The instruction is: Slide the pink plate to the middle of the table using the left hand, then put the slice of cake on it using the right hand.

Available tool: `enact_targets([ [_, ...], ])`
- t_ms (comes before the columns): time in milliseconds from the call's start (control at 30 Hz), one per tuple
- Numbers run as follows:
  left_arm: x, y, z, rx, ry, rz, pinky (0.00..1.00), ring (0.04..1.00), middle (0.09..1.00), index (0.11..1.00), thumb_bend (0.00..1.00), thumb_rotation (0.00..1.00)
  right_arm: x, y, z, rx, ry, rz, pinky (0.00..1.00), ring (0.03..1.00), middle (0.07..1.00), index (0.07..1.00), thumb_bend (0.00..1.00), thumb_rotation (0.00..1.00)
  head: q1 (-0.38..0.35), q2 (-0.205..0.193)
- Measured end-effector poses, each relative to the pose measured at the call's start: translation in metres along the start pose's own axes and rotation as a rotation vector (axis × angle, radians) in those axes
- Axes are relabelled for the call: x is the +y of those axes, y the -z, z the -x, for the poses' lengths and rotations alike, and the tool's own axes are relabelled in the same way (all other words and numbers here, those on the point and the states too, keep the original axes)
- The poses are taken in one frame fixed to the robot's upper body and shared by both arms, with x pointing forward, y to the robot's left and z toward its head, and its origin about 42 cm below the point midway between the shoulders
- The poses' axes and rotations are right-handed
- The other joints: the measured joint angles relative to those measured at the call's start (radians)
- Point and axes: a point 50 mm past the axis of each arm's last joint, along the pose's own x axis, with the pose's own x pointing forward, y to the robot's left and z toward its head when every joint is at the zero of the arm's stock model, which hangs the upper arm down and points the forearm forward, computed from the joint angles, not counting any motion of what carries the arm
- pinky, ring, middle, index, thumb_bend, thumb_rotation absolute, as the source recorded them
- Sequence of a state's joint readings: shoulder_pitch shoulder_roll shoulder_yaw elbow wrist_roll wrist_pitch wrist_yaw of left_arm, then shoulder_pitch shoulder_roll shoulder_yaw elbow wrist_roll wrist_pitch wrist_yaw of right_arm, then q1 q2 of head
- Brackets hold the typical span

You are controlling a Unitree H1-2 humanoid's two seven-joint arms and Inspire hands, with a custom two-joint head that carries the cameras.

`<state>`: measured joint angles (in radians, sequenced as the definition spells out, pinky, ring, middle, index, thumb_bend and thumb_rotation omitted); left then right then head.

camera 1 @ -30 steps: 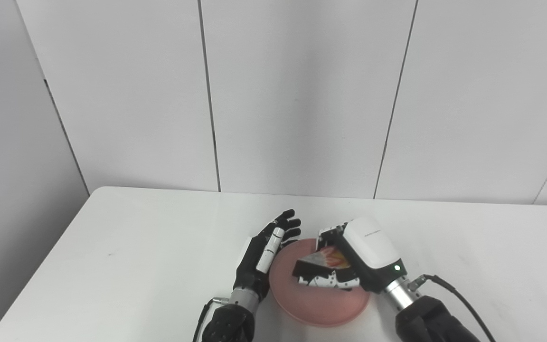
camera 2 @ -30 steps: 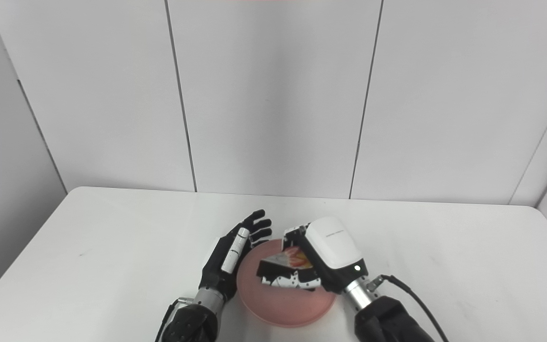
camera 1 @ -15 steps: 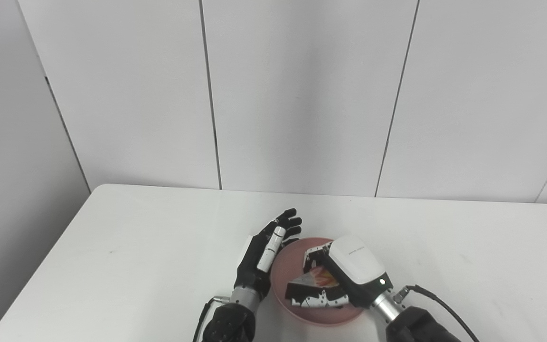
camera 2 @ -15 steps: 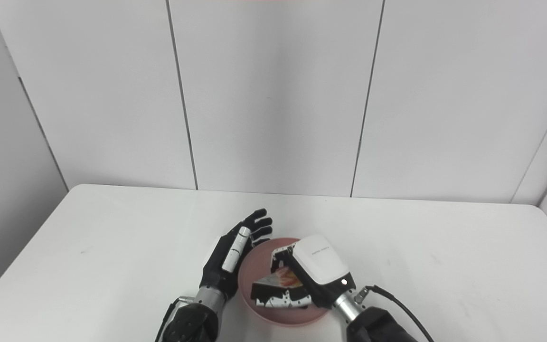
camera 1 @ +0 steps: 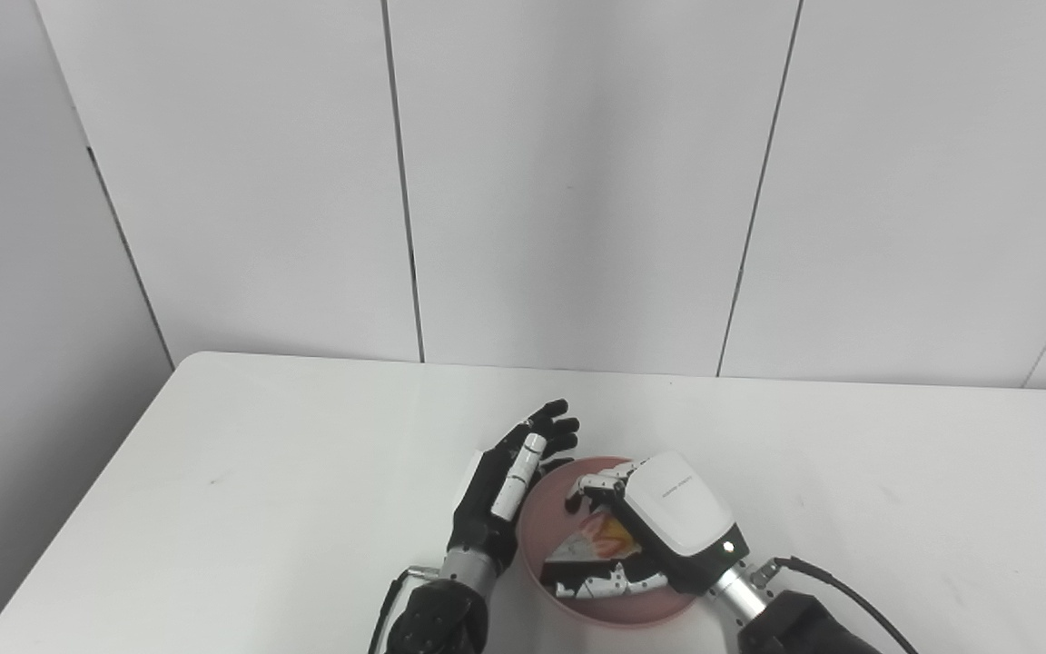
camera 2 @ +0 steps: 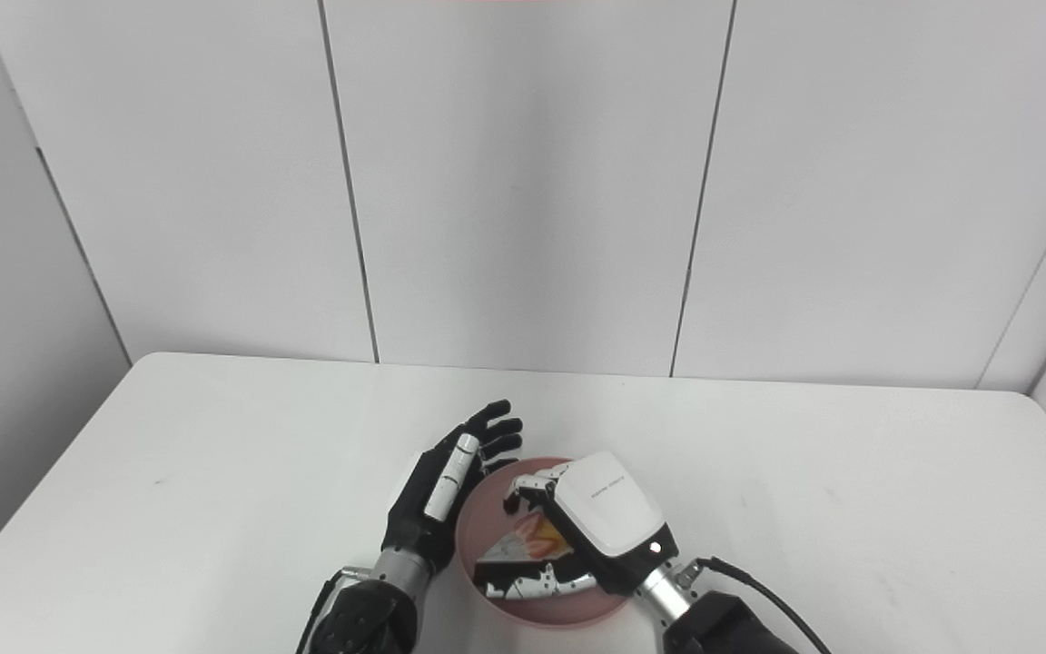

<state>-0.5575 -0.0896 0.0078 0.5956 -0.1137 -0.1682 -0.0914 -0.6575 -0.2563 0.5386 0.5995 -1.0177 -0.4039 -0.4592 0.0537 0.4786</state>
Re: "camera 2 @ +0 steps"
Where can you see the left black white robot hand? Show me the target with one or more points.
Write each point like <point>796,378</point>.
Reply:
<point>441,500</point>

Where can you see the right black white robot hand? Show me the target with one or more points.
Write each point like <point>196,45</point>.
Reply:
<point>596,527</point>

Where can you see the pink round plate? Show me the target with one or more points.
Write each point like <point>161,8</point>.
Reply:
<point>487,527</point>

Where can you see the chocolate cake slice with fruit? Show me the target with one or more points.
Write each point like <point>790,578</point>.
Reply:
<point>523,554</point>

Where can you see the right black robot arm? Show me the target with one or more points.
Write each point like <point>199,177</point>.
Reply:
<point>709,618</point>

